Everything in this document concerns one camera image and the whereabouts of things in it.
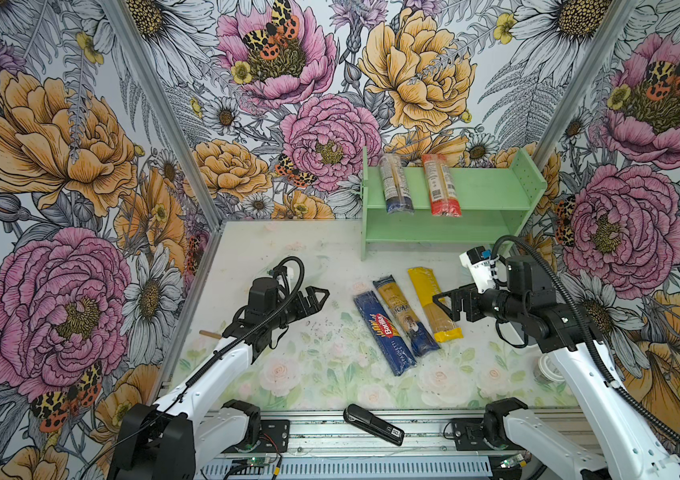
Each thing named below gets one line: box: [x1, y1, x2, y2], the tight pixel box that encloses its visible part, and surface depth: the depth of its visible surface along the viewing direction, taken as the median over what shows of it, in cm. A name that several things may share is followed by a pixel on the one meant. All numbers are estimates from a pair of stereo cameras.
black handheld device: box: [343, 403, 405, 446], surface depth 74 cm
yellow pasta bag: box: [408, 267, 464, 343], surface depth 93 cm
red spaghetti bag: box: [422, 153, 462, 218], surface depth 90 cm
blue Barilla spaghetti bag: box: [353, 290, 417, 376], surface depth 89 cm
